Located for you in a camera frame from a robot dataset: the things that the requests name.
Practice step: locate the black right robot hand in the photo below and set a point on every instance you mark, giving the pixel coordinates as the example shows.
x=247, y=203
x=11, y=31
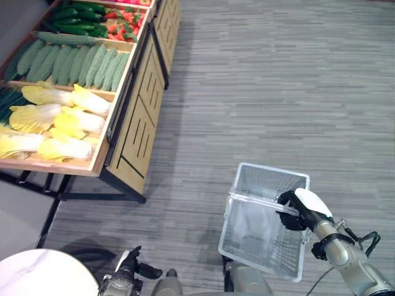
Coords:
x=310, y=200

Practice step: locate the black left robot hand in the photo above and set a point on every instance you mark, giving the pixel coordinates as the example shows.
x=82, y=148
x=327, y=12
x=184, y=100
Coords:
x=131, y=262

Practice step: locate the clear plastic shopping basket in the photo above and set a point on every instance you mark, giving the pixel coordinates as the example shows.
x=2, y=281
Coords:
x=256, y=228

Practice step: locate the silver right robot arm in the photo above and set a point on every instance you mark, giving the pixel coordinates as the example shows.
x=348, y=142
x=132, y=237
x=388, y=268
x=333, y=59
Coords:
x=355, y=262

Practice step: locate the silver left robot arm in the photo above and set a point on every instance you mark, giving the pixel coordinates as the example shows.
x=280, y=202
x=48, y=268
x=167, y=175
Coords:
x=120, y=283

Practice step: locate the silver left robot leg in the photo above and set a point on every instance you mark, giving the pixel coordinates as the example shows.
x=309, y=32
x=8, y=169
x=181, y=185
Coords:
x=168, y=285

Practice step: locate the silver robot leg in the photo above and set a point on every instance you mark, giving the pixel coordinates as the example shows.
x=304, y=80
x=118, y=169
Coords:
x=168, y=285
x=247, y=280

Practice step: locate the white round marble table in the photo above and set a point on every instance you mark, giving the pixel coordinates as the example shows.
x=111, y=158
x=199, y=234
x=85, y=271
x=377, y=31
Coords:
x=40, y=274

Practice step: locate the silver right robot leg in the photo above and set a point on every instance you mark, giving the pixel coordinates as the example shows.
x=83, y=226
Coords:
x=247, y=280

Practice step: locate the napa cabbage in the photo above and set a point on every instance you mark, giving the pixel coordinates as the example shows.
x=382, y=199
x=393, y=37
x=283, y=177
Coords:
x=92, y=101
x=34, y=118
x=66, y=148
x=80, y=121
x=46, y=95
x=18, y=143

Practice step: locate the light green bitter gourd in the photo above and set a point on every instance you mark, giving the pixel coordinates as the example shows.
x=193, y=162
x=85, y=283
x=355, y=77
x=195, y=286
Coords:
x=47, y=66
x=68, y=38
x=15, y=63
x=78, y=64
x=96, y=64
x=29, y=57
x=68, y=68
x=61, y=63
x=105, y=69
x=88, y=66
x=38, y=64
x=121, y=72
x=112, y=72

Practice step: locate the bunch of green chives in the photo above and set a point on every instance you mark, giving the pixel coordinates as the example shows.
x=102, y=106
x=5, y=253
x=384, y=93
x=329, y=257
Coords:
x=10, y=103

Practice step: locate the dark green cucumber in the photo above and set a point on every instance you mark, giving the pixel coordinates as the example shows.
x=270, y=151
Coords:
x=98, y=31
x=84, y=6
x=74, y=27
x=66, y=21
x=89, y=16
x=71, y=31
x=63, y=13

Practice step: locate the pile of red chili peppers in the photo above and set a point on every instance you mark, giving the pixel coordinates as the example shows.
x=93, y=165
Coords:
x=125, y=26

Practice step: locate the pile of red yellow peppers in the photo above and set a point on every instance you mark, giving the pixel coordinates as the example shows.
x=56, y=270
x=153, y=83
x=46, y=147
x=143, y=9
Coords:
x=135, y=2

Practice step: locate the wooden produce stand black frame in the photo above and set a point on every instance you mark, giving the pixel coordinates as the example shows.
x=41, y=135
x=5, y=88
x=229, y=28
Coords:
x=168, y=27
x=139, y=123

